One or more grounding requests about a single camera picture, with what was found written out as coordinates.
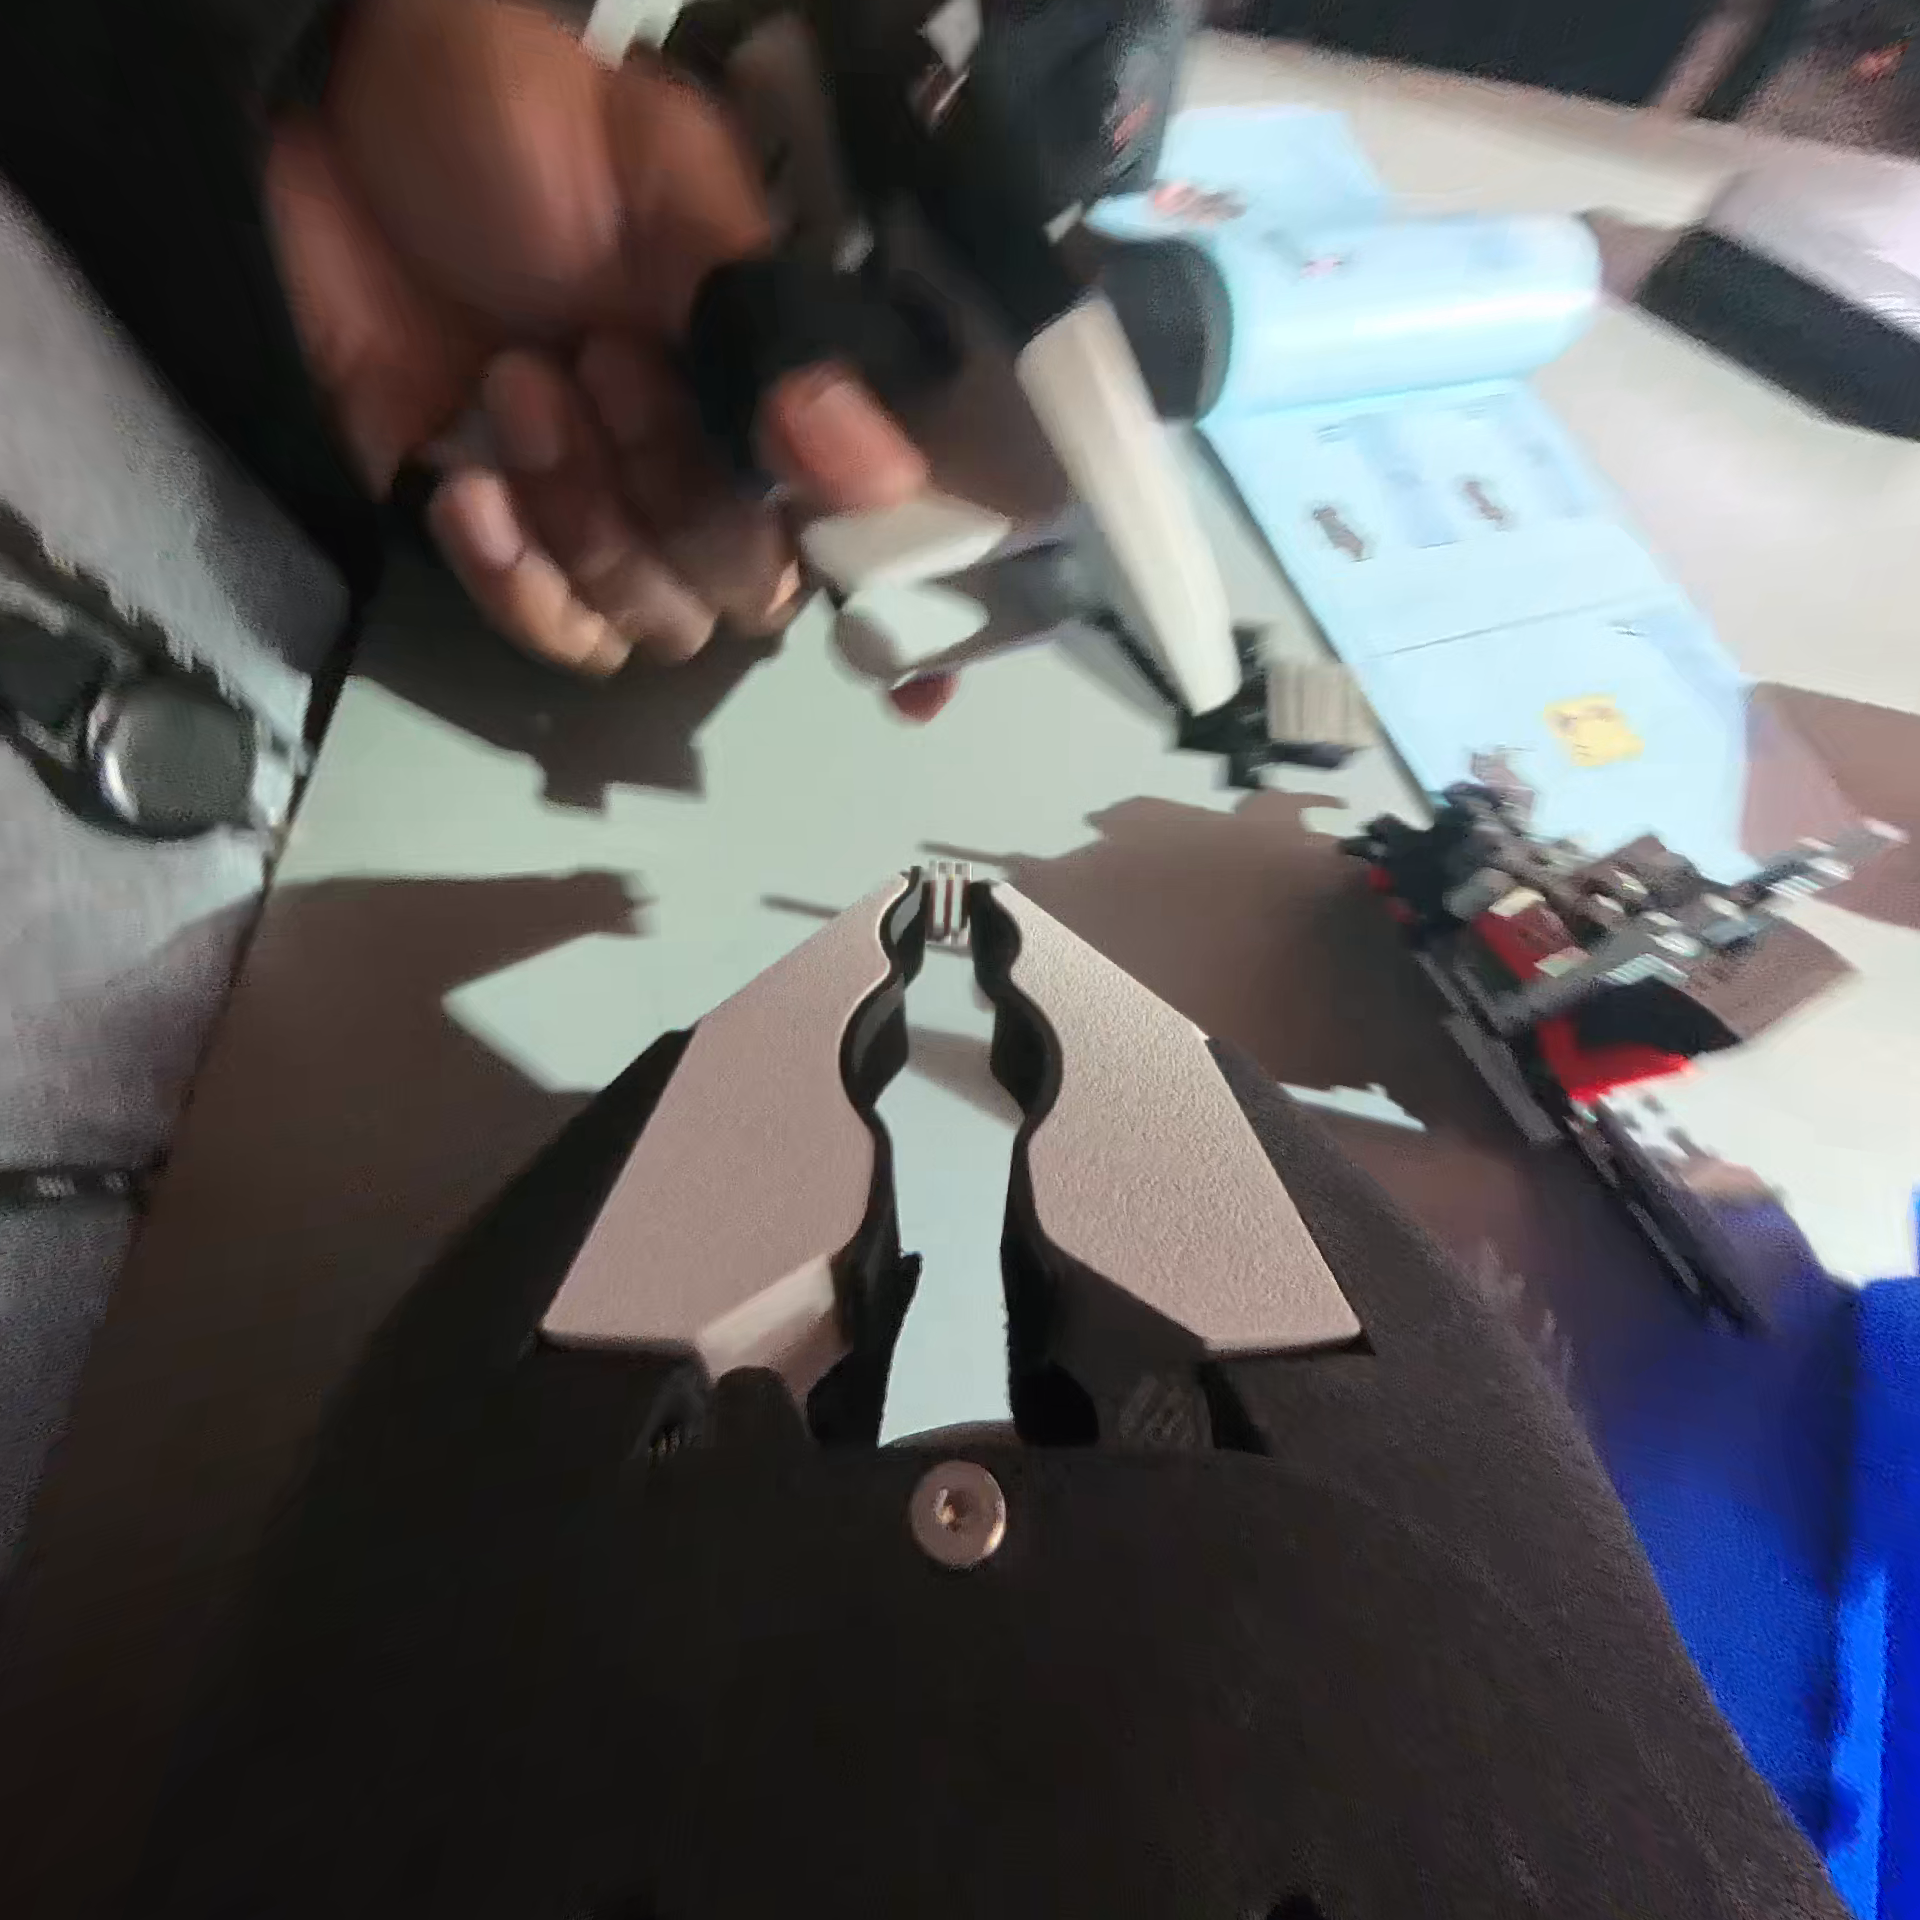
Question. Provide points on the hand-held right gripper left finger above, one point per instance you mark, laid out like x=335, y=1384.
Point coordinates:
x=720, y=1185

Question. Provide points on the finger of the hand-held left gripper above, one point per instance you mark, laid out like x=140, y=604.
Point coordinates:
x=1124, y=495
x=915, y=602

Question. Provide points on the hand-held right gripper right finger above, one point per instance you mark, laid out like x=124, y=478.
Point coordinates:
x=1183, y=1185

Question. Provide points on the grey grille brick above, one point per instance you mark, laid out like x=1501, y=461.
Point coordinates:
x=943, y=901
x=1321, y=704

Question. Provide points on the blue plastic bin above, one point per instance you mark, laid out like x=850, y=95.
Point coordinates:
x=1800, y=1501

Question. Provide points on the person's left forearm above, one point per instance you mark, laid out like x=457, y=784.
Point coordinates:
x=135, y=182

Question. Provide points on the person's left hand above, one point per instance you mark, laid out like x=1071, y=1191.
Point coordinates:
x=524, y=302

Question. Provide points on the light blue instruction booklet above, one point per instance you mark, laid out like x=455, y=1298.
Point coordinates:
x=1440, y=495

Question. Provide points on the toy brick truck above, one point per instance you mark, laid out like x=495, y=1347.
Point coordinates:
x=1575, y=975

